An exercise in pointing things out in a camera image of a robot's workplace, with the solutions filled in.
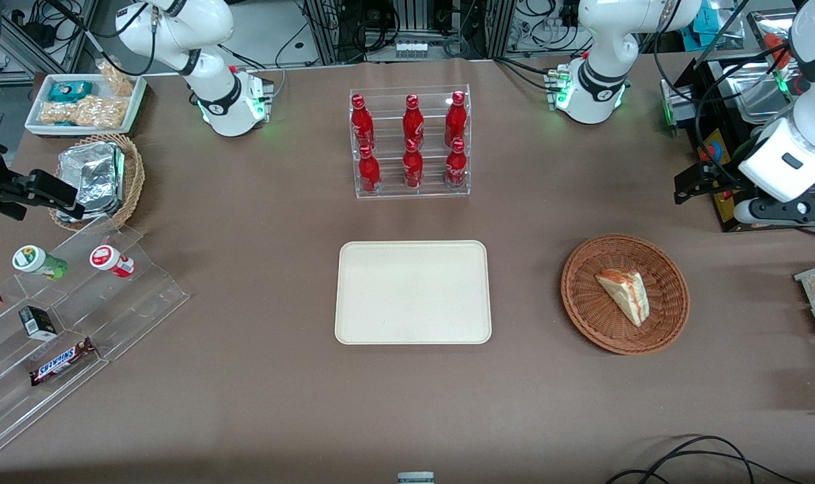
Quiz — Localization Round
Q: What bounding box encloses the cream rectangular plastic tray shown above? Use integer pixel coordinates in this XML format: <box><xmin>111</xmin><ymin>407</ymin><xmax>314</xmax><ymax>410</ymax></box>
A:
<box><xmin>334</xmin><ymin>240</ymin><xmax>493</xmax><ymax>346</ymax></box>

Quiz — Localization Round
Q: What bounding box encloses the brown table cover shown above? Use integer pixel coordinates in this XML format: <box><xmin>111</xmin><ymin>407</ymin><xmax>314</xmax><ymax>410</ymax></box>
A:
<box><xmin>0</xmin><ymin>56</ymin><xmax>815</xmax><ymax>484</ymax></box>

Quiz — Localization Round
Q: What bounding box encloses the clear acrylic bottle rack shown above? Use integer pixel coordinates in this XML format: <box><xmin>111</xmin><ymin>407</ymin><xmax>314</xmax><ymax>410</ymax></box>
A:
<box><xmin>349</xmin><ymin>83</ymin><xmax>473</xmax><ymax>200</ymax></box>

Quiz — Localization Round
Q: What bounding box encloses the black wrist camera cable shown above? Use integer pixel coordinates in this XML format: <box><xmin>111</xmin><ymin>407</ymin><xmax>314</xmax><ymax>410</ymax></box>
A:
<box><xmin>652</xmin><ymin>27</ymin><xmax>795</xmax><ymax>177</ymax></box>

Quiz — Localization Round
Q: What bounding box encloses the black floor cable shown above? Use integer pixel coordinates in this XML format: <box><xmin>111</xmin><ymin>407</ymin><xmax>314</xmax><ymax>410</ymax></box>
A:
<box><xmin>605</xmin><ymin>435</ymin><xmax>806</xmax><ymax>484</ymax></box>

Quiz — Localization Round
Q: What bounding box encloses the green yogurt cup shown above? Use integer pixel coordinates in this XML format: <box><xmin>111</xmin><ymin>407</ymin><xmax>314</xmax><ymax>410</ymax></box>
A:
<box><xmin>12</xmin><ymin>245</ymin><xmax>69</xmax><ymax>282</ymax></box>

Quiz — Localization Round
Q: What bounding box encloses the Snickers chocolate bar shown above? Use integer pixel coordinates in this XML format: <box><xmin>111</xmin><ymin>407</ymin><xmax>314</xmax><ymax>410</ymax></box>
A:
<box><xmin>30</xmin><ymin>337</ymin><xmax>98</xmax><ymax>388</ymax></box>

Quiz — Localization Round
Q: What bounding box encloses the triangular sandwich wedge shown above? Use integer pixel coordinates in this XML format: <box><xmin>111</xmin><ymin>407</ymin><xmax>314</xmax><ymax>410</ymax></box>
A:
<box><xmin>595</xmin><ymin>269</ymin><xmax>650</xmax><ymax>328</ymax></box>

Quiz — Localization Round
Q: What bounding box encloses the brown round wicker basket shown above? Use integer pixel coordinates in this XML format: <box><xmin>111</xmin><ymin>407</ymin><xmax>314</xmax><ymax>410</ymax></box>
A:
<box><xmin>560</xmin><ymin>233</ymin><xmax>691</xmax><ymax>356</ymax></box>

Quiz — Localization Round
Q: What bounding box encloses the small clear snack bag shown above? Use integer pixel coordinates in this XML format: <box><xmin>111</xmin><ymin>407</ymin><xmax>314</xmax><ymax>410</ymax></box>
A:
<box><xmin>96</xmin><ymin>58</ymin><xmax>137</xmax><ymax>99</ymax></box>

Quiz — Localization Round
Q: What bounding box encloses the red yogurt cup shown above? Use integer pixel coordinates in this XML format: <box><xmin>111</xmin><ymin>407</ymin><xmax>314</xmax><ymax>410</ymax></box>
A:
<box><xmin>89</xmin><ymin>245</ymin><xmax>137</xmax><ymax>279</ymax></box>

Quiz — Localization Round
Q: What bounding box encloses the clear bag of nuts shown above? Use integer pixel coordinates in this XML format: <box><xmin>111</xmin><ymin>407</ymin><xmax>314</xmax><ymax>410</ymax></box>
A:
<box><xmin>40</xmin><ymin>95</ymin><xmax>127</xmax><ymax>130</ymax></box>

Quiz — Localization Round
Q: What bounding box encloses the tan oval wicker basket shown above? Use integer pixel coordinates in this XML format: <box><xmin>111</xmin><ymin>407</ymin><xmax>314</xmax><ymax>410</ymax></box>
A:
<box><xmin>48</xmin><ymin>132</ymin><xmax>146</xmax><ymax>232</ymax></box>

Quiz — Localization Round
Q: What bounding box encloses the black food warmer cabinet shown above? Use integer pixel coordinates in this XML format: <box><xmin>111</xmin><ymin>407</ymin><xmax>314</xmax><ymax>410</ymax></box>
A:
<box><xmin>659</xmin><ymin>5</ymin><xmax>815</xmax><ymax>233</ymax></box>

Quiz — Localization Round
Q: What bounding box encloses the silver foil wrapped package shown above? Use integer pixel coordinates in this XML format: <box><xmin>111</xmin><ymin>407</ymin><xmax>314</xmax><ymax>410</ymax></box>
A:
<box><xmin>56</xmin><ymin>142</ymin><xmax>126</xmax><ymax>221</ymax></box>

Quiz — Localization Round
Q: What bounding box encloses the small black carton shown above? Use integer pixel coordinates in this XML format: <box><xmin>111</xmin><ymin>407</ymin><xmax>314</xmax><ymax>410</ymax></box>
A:
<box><xmin>18</xmin><ymin>305</ymin><xmax>58</xmax><ymax>341</ymax></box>

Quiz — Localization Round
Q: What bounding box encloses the white snack tray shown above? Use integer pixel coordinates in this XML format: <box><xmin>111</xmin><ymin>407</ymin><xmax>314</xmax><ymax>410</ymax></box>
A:
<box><xmin>24</xmin><ymin>72</ymin><xmax>148</xmax><ymax>139</ymax></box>

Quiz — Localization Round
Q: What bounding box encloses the clear acrylic stepped shelf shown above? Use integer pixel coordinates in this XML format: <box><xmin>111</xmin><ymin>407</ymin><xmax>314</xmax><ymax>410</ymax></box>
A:
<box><xmin>0</xmin><ymin>215</ymin><xmax>190</xmax><ymax>454</ymax></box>

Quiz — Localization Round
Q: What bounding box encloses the teal snack packet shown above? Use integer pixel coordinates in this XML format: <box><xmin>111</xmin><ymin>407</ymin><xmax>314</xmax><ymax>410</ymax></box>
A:
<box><xmin>47</xmin><ymin>80</ymin><xmax>93</xmax><ymax>103</ymax></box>

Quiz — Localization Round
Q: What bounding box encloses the red cola bottle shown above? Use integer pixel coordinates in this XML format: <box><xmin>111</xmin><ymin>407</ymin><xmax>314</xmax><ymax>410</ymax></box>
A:
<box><xmin>444</xmin><ymin>91</ymin><xmax>468</xmax><ymax>149</ymax></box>
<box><xmin>402</xmin><ymin>94</ymin><xmax>426</xmax><ymax>150</ymax></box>
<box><xmin>358</xmin><ymin>145</ymin><xmax>383</xmax><ymax>196</ymax></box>
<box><xmin>402</xmin><ymin>138</ymin><xmax>425</xmax><ymax>190</ymax></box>
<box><xmin>350</xmin><ymin>93</ymin><xmax>376</xmax><ymax>153</ymax></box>
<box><xmin>445</xmin><ymin>138</ymin><xmax>469</xmax><ymax>191</ymax></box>

